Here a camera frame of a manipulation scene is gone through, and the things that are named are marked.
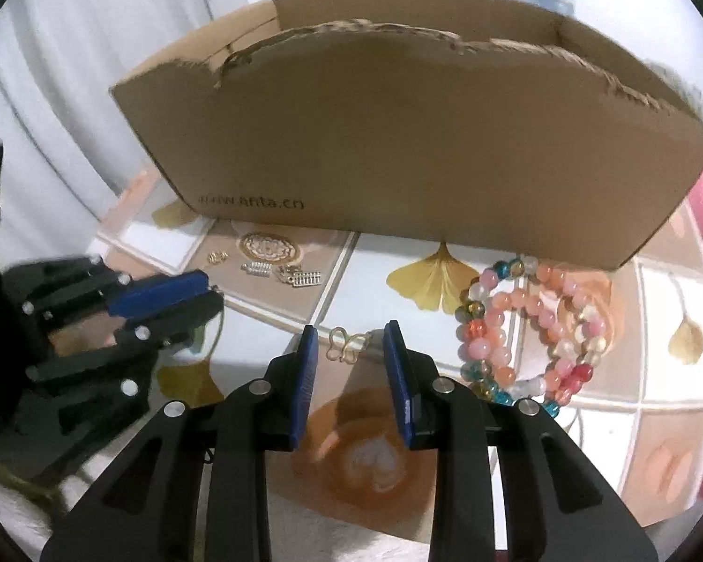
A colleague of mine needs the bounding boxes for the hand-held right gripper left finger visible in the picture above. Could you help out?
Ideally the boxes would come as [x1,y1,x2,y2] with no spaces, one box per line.
[40,325,320,562]

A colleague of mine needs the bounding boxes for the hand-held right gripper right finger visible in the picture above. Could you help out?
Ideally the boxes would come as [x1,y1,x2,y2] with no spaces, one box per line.
[383,320,660,562]

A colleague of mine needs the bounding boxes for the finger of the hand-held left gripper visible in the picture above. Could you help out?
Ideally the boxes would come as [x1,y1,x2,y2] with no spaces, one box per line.
[0,254,209,329]
[12,291,226,469]

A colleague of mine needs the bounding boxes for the gold butterfly clasp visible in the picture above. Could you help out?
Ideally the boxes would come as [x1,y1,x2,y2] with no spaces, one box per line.
[328,328,373,364]

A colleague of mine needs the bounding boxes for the multicolour glass bead bracelet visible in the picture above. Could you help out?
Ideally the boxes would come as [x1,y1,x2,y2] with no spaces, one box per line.
[454,258,598,419]

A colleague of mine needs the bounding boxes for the gold flower pendant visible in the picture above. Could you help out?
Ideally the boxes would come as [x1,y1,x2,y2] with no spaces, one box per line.
[238,233,299,262]

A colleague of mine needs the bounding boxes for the pink orange bead bracelet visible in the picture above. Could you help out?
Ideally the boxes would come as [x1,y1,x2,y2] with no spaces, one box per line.
[527,260,613,376]

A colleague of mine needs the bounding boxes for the brown cardboard box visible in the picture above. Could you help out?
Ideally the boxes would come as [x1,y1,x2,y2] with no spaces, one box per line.
[110,0,703,273]

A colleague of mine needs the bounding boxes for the tile patterned table sheet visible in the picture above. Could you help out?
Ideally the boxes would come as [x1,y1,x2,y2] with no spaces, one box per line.
[90,170,703,533]

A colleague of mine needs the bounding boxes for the white curtain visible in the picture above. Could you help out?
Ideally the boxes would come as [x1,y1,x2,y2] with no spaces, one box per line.
[0,0,253,229]

